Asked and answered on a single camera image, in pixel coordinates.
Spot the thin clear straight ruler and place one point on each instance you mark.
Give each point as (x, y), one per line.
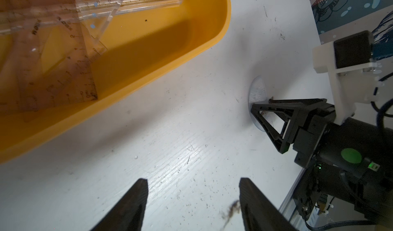
(13, 21)

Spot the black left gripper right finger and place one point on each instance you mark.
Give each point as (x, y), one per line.
(258, 213)

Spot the clear blue protractor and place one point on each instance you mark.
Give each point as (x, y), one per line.
(258, 95)

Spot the clear blue triangle set square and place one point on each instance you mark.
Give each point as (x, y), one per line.
(97, 14)

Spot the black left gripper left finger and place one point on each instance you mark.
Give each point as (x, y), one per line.
(128, 213)

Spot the pink triangle set square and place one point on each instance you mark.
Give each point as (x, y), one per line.
(55, 65)

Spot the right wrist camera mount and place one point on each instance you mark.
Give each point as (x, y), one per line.
(350, 63)

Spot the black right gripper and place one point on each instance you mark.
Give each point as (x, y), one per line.
(308, 136)

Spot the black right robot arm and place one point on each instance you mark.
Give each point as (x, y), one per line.
(350, 162)

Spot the yellow plastic storage box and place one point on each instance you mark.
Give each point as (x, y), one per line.
(141, 47)

